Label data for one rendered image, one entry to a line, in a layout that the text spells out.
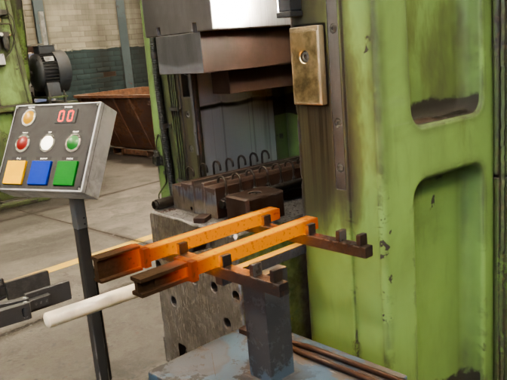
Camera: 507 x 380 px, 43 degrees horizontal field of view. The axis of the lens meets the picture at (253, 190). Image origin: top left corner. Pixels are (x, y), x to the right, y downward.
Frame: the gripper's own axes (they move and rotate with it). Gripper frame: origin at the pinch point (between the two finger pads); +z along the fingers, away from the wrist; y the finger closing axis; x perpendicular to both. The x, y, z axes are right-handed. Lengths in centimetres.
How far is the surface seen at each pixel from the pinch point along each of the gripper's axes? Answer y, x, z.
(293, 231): 12.5, 0.4, 43.5
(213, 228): 0.1, 1.3, 34.3
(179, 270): 12.6, 0.6, 17.6
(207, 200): -31, -2, 57
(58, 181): -80, 0, 40
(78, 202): -91, -10, 51
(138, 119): -615, -49, 393
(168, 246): 0.9, 0.7, 23.4
